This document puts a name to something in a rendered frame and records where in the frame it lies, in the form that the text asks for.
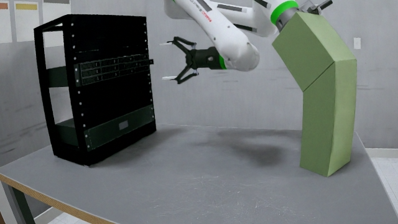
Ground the black server rack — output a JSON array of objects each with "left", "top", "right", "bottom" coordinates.
[{"left": 34, "top": 14, "right": 157, "bottom": 168}]

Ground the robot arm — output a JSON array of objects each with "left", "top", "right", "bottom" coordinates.
[{"left": 163, "top": 0, "right": 333, "bottom": 72}]

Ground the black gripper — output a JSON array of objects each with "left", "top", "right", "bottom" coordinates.
[{"left": 159, "top": 36, "right": 209, "bottom": 85}]

